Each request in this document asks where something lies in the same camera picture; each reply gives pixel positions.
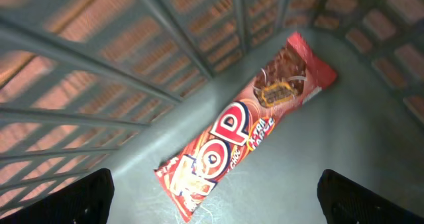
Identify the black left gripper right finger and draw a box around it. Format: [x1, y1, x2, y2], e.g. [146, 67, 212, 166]
[317, 169, 423, 224]

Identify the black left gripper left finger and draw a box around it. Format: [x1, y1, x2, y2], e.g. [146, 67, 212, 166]
[1, 168, 115, 224]

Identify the red Top chocolate bar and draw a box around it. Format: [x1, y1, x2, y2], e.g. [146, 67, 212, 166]
[154, 32, 337, 223]

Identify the grey plastic basket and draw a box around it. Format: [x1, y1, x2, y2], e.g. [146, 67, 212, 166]
[1, 0, 423, 223]

